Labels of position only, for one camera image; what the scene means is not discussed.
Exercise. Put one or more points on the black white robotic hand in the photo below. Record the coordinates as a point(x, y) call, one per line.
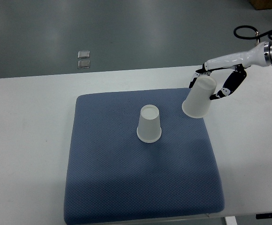
point(238, 62)

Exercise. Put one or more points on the white paper cup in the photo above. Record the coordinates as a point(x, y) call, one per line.
point(197, 103)
point(149, 129)

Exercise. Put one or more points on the brown cardboard box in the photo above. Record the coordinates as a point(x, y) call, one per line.
point(261, 4)

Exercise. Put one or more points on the black table control panel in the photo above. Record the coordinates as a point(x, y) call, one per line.
point(264, 216)

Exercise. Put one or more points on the white table leg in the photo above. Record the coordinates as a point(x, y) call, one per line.
point(230, 220)

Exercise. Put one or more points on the upper metal floor plate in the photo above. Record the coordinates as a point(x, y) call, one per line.
point(83, 54)

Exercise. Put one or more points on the blue fabric cushion mat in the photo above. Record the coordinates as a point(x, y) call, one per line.
point(113, 176)

